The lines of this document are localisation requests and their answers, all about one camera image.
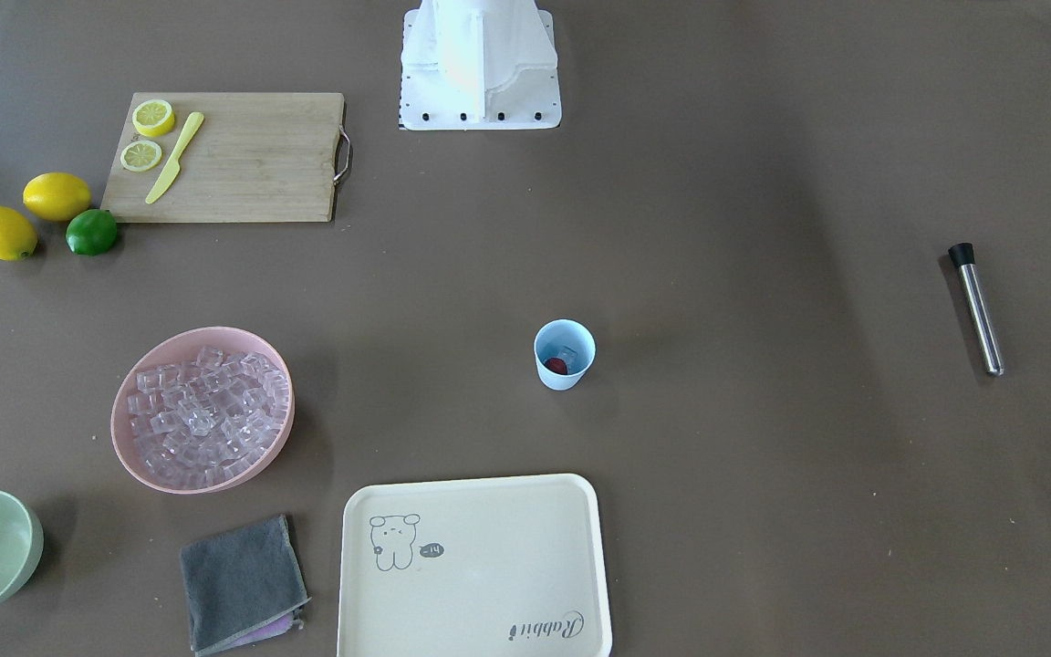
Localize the yellow lemon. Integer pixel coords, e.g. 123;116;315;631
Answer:
24;172;92;222
0;205;40;261

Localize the cream rabbit tray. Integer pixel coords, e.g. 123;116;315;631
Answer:
337;474;613;656

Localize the red strawberry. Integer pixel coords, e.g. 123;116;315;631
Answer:
543;357;568;377

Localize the green lime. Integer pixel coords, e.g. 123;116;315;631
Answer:
64;209;120;256

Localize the wooden cutting board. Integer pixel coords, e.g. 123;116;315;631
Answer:
99;91;350;224

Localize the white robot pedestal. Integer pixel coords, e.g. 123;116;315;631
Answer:
398;1;562;130

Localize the light blue plastic cup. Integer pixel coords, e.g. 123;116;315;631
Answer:
533;319;597;391

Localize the yellow plastic knife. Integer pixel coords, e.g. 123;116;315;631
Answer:
143;111;204;204

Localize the steel muddler black tip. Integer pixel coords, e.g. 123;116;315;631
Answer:
947;242;1005;377

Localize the lemon half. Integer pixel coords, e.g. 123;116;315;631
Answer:
130;99;176;138

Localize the ice cube in cup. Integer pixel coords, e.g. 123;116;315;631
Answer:
555;346;578;367

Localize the lemon slice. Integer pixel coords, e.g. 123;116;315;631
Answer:
120;139;163;173

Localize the pink bowl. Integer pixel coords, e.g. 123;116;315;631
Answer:
111;326;296;495

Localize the grey folded cloth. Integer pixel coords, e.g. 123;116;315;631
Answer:
179;515;310;656

